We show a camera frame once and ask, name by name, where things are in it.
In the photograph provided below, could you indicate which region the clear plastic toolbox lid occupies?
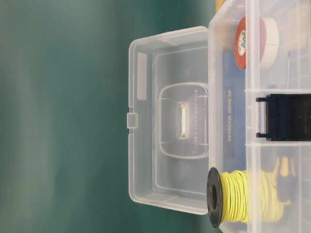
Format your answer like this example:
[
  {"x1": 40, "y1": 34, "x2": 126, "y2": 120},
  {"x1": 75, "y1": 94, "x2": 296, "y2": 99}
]
[{"x1": 127, "y1": 26, "x2": 210, "y2": 215}]

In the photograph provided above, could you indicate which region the clear plastic toolbox body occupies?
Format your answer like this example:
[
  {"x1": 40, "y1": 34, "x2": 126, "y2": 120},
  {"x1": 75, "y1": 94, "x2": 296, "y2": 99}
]
[{"x1": 208, "y1": 0, "x2": 311, "y2": 233}]

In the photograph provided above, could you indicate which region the black toolbox latch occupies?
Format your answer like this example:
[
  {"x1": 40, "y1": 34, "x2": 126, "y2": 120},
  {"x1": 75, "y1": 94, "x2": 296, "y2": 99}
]
[{"x1": 256, "y1": 94, "x2": 311, "y2": 141}]

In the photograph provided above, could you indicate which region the blue flat tool package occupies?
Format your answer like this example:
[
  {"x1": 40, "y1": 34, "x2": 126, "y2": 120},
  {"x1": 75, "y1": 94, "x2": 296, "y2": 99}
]
[{"x1": 223, "y1": 50, "x2": 245, "y2": 159}]

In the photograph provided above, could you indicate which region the red tape roll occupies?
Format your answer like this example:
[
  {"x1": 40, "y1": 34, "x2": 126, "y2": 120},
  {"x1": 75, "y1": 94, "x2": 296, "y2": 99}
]
[{"x1": 234, "y1": 17, "x2": 267, "y2": 69}]

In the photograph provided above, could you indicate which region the white tape roll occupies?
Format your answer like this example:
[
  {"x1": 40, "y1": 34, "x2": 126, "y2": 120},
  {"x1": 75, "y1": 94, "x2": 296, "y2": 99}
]
[{"x1": 259, "y1": 17, "x2": 279, "y2": 70}]

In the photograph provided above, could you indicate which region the yellow wire spool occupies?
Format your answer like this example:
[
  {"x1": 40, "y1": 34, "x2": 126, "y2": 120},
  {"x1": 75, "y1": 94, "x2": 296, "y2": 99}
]
[{"x1": 207, "y1": 167, "x2": 291, "y2": 228}]

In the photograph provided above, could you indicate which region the yellow black handled nipper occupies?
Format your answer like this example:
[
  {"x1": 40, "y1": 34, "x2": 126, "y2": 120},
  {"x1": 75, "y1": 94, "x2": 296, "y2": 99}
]
[{"x1": 274, "y1": 155, "x2": 297, "y2": 205}]

